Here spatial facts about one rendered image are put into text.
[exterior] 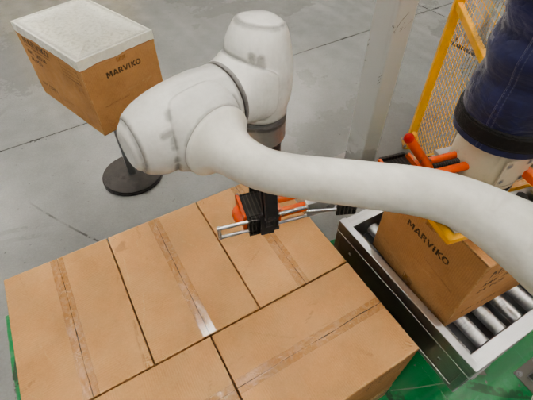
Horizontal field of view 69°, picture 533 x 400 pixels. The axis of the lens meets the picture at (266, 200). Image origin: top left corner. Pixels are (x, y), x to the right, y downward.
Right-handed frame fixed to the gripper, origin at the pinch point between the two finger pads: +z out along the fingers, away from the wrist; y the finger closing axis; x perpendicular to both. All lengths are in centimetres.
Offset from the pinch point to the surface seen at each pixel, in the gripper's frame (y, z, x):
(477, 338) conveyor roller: -23, 67, -70
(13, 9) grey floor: 466, 122, 158
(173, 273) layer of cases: 34, 67, 27
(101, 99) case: 120, 41, 44
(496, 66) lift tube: 2, -25, -49
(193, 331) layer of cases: 8, 67, 23
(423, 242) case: 4, 41, -57
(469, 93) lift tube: 5, -17, -49
